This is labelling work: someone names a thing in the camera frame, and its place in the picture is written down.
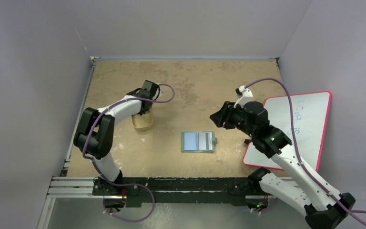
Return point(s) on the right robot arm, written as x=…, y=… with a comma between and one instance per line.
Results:
x=322, y=205

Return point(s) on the grey striped card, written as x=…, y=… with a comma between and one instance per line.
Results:
x=205, y=141

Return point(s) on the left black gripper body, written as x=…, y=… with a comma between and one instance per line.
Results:
x=146, y=109

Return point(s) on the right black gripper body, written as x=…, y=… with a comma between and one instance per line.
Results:
x=226, y=115

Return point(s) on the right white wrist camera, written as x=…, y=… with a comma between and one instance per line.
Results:
x=244, y=96

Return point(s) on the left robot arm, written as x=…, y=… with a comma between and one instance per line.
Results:
x=94, y=133

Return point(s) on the black base frame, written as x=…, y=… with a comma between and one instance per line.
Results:
x=236, y=191

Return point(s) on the beige oval tray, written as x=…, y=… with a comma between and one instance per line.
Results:
x=142, y=122

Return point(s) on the green card holder wallet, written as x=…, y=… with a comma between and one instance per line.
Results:
x=189, y=142

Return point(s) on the pink framed whiteboard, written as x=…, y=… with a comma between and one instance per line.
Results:
x=310, y=114

